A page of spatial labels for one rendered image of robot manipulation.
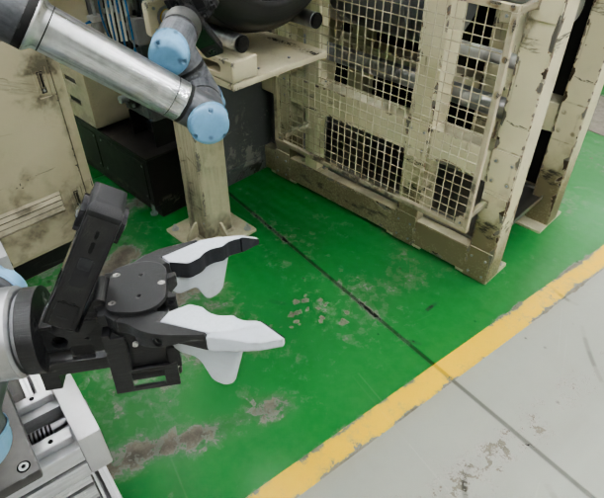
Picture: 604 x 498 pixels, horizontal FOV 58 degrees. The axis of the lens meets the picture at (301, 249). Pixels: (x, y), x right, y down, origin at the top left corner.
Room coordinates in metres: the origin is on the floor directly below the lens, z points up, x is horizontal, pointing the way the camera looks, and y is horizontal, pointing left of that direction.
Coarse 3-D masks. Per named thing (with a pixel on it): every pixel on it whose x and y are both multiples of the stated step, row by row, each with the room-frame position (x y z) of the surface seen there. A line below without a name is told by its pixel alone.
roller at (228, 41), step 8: (160, 16) 1.64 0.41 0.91; (208, 24) 1.51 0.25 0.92; (216, 32) 1.47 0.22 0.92; (224, 32) 1.45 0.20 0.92; (232, 32) 1.45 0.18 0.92; (224, 40) 1.44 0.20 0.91; (232, 40) 1.42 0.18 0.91; (240, 40) 1.41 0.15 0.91; (248, 40) 1.43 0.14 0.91; (232, 48) 1.42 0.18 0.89; (240, 48) 1.41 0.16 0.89
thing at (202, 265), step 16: (208, 240) 0.40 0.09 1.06; (224, 240) 0.40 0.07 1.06; (240, 240) 0.40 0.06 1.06; (256, 240) 0.41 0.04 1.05; (176, 256) 0.37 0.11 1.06; (192, 256) 0.37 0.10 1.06; (208, 256) 0.38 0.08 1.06; (224, 256) 0.39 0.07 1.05; (176, 272) 0.36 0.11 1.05; (192, 272) 0.36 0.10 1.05; (208, 272) 0.38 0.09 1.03; (224, 272) 0.39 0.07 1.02; (176, 288) 0.36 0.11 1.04; (192, 288) 0.37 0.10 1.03; (208, 288) 0.38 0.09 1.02
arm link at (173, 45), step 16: (176, 16) 1.10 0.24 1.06; (160, 32) 1.04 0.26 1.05; (176, 32) 1.04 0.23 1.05; (192, 32) 1.08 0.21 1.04; (160, 48) 1.00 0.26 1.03; (176, 48) 1.00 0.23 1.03; (192, 48) 1.05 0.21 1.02; (160, 64) 1.01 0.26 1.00; (176, 64) 1.00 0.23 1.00; (192, 64) 1.03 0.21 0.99
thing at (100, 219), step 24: (96, 192) 0.33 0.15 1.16; (120, 192) 0.34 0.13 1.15; (96, 216) 0.30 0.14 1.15; (120, 216) 0.31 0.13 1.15; (72, 240) 0.33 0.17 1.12; (96, 240) 0.30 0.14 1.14; (72, 264) 0.30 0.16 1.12; (96, 264) 0.30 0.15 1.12; (72, 288) 0.29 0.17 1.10; (48, 312) 0.29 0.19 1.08; (72, 312) 0.29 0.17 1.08
